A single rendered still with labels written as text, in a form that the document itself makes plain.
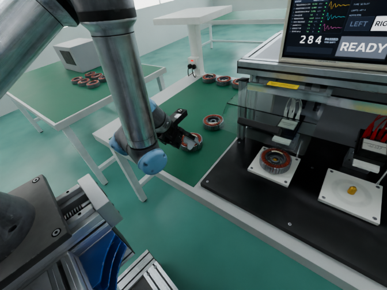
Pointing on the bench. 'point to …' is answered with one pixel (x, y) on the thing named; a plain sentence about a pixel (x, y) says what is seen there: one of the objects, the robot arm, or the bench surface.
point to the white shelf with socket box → (212, 12)
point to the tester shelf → (307, 69)
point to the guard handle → (260, 126)
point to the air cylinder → (352, 161)
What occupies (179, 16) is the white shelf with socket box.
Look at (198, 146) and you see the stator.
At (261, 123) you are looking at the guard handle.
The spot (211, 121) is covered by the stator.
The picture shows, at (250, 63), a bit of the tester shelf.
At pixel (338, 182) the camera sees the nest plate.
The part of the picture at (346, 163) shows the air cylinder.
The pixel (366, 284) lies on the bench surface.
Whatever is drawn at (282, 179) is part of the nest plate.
